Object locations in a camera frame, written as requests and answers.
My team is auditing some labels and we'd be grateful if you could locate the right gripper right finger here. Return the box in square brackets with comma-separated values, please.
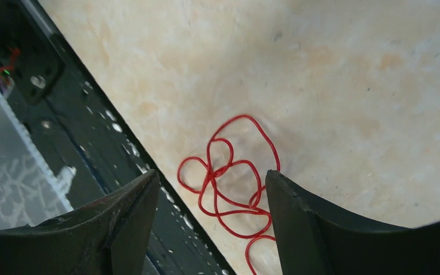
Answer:
[265, 170, 440, 274]

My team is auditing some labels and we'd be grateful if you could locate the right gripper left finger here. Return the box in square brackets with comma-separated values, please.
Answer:
[0, 170, 160, 274]

